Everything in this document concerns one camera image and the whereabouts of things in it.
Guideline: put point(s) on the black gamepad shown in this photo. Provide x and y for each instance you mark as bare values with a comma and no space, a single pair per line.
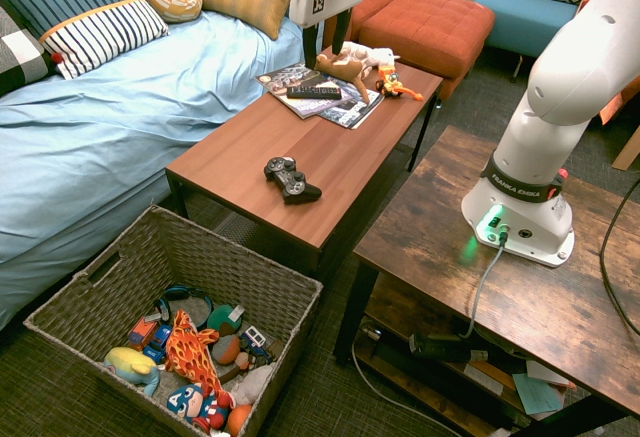
292,182

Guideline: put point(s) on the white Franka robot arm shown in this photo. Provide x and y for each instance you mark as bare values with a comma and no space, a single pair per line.
560,82

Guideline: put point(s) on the grey woven basket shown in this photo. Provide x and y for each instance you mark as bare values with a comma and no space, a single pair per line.
125,262

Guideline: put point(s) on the brown white dog plush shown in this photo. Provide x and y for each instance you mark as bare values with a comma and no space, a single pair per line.
345,72

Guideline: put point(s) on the white unicorn plush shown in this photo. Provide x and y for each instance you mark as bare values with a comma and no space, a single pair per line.
372,54

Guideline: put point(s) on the magazine with tree cover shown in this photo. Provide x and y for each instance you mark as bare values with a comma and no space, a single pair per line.
290,79

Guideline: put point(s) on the black remote control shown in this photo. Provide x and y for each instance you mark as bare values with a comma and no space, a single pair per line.
314,92

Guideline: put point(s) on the business magazine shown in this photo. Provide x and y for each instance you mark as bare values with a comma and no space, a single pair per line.
352,109

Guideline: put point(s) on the orange toy excavator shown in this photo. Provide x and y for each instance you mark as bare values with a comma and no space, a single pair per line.
390,84

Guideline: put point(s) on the orange tufted ottoman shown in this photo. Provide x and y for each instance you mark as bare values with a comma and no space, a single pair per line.
425,27

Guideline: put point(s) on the reddish wooden coffee table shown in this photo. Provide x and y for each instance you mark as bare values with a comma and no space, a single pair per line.
320,142

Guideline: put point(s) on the blue armchair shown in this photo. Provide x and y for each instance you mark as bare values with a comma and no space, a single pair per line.
520,22

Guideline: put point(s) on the light blue sofa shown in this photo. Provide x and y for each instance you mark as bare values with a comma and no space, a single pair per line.
125,122

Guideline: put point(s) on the white navy striped pillow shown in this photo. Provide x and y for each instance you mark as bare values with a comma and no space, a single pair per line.
105,34

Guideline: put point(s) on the rustic dark wood table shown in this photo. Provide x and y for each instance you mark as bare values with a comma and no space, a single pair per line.
450,267

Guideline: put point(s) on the blue black headphones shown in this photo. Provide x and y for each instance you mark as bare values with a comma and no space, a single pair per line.
200,299

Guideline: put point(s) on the green soft ball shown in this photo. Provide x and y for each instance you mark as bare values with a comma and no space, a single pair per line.
224,322

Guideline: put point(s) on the black white checkered pillow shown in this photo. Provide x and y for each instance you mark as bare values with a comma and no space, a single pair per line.
20,57

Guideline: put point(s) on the white blue toy car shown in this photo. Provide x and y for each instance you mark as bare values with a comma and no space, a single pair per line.
255,342

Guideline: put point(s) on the light wooden furniture leg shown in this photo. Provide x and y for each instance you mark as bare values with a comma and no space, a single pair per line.
629,152

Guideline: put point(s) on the brown orange soft ball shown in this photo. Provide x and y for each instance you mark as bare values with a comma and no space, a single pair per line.
227,349

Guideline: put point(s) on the black power brick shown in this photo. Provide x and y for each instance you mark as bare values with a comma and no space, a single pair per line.
440,347

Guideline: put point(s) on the orange flame pattern plush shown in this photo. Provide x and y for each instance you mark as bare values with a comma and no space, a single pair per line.
192,352

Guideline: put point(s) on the orange toy truck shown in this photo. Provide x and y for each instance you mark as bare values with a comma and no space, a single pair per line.
142,332

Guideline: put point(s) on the white plush toy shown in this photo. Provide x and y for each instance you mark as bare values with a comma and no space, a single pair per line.
252,384

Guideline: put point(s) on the yellow blue plush toy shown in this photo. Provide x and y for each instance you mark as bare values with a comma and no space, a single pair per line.
130,364

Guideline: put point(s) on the Captain America plush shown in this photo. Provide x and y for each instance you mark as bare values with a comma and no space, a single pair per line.
192,404

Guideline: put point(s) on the white paper sheet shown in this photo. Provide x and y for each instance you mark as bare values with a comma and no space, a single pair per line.
547,372

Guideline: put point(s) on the teal paper sheet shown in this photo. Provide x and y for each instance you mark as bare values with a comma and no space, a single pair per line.
537,394

